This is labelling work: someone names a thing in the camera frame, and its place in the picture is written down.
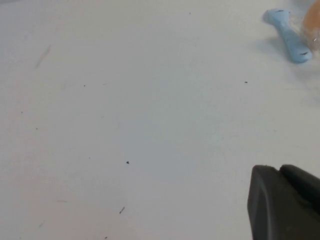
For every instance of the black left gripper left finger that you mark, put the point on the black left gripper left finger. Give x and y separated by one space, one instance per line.
270 212

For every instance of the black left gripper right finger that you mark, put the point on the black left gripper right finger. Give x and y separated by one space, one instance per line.
303 183

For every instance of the clear plastic egg tray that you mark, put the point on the clear plastic egg tray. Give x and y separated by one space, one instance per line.
311 41

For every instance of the orange-brown egg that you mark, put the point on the orange-brown egg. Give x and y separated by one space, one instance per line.
312 17

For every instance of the light blue plastic fork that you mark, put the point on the light blue plastic fork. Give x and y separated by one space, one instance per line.
290 37

